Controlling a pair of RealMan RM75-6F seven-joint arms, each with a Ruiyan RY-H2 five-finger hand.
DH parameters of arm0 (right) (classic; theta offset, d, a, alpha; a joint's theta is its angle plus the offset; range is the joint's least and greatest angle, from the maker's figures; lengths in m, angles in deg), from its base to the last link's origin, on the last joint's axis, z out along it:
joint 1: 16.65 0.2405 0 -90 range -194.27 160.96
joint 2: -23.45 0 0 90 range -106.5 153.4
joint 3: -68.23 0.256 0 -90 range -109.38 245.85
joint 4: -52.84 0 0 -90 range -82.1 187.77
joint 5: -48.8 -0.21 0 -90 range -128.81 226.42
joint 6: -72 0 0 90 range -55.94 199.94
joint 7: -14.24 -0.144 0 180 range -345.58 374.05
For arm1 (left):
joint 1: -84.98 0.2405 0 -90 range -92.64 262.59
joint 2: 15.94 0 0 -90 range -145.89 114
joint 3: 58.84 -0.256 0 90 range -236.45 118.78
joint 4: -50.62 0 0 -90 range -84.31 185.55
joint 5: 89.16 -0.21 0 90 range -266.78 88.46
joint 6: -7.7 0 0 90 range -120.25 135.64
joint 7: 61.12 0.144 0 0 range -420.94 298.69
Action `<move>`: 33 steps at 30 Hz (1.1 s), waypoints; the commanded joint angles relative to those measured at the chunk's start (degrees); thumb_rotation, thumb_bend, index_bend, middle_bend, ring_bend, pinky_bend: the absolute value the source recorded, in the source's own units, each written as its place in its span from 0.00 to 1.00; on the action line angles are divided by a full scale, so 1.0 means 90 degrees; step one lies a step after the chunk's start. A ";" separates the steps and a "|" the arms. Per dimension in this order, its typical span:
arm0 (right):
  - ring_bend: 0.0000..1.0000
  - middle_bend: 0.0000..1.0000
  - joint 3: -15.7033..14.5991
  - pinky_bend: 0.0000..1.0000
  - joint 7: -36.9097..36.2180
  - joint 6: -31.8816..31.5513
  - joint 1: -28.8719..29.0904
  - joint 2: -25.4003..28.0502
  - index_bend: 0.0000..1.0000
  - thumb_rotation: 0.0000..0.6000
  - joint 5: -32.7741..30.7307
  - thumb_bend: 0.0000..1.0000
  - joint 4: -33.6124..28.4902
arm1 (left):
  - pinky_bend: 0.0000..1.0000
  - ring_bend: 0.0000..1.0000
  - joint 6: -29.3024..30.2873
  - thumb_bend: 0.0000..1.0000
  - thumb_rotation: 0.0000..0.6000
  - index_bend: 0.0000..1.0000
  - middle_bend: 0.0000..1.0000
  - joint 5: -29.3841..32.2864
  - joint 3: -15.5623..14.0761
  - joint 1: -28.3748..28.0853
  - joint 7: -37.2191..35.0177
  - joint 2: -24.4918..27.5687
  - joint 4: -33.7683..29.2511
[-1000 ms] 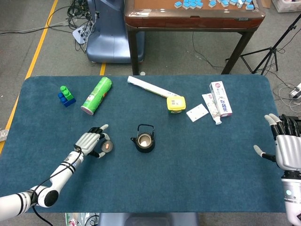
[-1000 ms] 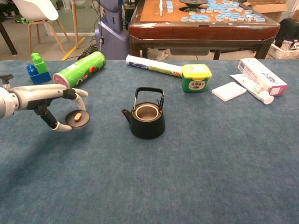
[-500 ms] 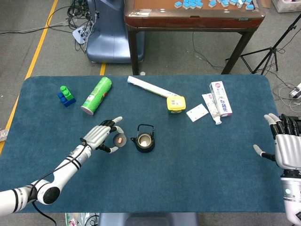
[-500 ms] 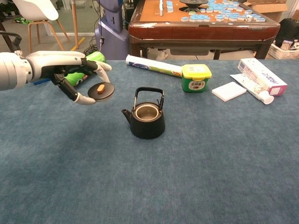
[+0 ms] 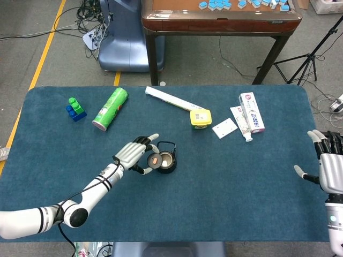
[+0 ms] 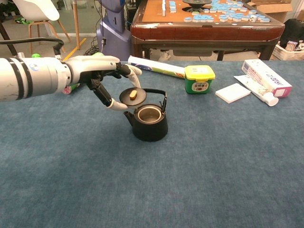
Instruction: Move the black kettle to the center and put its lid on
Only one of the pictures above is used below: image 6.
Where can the brown cardboard box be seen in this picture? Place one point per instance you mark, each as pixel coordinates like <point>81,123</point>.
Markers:
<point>278,10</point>

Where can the green chip can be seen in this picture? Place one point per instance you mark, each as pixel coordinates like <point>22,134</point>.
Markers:
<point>69,90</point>

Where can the green toy brick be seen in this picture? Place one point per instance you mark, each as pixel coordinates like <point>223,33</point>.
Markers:
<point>36,55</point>

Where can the white mahjong tile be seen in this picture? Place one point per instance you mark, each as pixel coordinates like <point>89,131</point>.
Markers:
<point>253,19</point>

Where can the white toothpaste tube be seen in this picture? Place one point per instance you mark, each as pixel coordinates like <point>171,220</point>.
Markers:
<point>256,89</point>

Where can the small black teapot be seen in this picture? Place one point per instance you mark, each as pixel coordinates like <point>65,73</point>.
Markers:
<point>149,130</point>

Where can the black bag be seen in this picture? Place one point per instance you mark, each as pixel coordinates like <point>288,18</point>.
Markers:
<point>295,31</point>

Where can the green tub yellow lid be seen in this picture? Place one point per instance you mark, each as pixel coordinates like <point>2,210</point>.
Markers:
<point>199,86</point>

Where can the black round table centre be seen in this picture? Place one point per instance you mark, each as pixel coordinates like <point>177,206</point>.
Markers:
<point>197,6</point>

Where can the blue felt table mat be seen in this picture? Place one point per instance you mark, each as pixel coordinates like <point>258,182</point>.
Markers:
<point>166,185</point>

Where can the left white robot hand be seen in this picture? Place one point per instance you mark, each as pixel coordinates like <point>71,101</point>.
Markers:
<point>90,69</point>

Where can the white flat square plate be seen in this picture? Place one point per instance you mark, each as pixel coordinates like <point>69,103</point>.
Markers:
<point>232,93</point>

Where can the blue mahjong tile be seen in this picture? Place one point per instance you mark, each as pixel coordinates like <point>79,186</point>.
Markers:
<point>187,19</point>
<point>265,20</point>

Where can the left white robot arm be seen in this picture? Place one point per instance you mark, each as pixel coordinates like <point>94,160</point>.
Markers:
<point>31,78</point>

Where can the small black disc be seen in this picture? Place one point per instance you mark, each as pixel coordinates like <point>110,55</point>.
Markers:
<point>140,97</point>

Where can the white sneaker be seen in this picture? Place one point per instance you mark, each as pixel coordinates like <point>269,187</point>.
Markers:
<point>165,56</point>

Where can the white chair wooden legs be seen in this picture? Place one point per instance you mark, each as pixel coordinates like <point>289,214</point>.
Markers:
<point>35,9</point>

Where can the dark furniture leg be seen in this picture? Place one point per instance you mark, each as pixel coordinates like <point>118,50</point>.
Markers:
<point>6,35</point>

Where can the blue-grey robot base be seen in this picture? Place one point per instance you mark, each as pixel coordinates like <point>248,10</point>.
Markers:
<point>114,40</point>

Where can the white pink toothpaste box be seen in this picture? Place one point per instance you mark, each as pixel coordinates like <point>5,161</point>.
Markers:
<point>263,73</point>

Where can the white rolled wrap tube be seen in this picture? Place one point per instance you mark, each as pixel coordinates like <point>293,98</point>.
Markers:
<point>161,69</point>

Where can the white storage crate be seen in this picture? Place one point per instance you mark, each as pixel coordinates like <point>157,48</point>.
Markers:
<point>287,54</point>

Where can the brown mahjong table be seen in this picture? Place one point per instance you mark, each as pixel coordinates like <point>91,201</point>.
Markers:
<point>202,33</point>

